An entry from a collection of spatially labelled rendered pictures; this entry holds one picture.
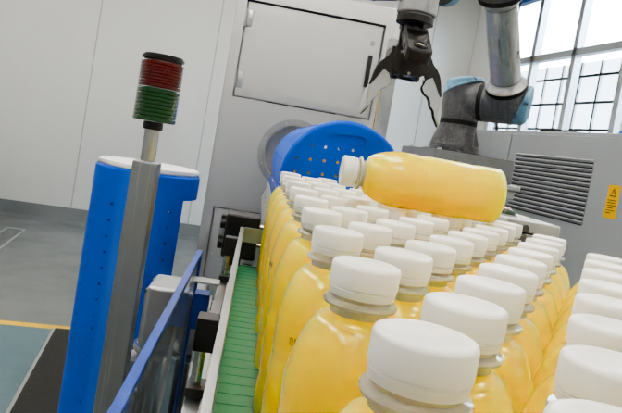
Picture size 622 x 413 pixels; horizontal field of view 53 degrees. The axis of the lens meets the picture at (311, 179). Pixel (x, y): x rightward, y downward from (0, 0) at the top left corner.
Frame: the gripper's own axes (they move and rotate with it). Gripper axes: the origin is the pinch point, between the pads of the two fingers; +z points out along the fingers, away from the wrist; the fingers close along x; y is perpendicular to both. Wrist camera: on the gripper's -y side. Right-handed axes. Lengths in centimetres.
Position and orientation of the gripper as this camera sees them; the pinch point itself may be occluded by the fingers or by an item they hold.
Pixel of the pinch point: (399, 121)
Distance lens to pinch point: 119.4
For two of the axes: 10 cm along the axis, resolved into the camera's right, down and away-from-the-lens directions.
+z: -1.7, 9.8, 0.5
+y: -0.8, -0.7, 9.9
